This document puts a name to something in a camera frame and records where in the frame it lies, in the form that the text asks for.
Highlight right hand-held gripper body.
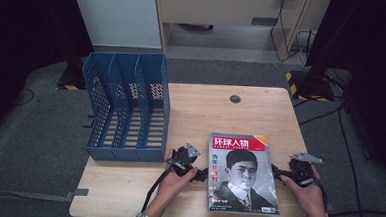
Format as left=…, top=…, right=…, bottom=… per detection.
left=285, top=150, right=324, bottom=189

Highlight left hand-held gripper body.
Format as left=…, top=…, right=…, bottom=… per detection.
left=164, top=140, right=203, bottom=181

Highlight red header portrait magazine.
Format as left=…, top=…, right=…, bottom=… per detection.
left=205, top=131, right=285, bottom=216

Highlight blue plastic file rack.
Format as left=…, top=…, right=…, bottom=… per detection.
left=77, top=49, right=174, bottom=165

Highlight person's left hand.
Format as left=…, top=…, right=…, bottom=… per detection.
left=157, top=148, right=201, bottom=207

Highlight person's right hand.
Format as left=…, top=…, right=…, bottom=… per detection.
left=277, top=162, right=331, bottom=217

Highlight grey round table grommet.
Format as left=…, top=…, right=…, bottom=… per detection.
left=228, top=93, right=243, bottom=105

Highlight grey tape piece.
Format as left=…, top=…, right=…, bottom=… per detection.
left=65, top=187, right=90, bottom=201

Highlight black curtain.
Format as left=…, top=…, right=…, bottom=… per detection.
left=299, top=0, right=386, bottom=180
left=0, top=0, right=98, bottom=151

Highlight light wooden desk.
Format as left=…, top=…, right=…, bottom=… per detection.
left=150, top=0, right=333, bottom=64

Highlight white cabinet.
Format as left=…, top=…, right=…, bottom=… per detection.
left=66, top=0, right=166, bottom=51

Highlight right hand-held gripper cable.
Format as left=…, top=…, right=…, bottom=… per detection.
left=309, top=176, right=331, bottom=214

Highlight black floor cable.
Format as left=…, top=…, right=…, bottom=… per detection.
left=291, top=93, right=348, bottom=129
left=332, top=102, right=370, bottom=217
left=12, top=87, right=36, bottom=108

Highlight white cables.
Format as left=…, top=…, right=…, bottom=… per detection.
left=292, top=28, right=316, bottom=69

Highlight black power cable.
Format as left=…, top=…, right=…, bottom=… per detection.
left=268, top=0, right=303, bottom=64

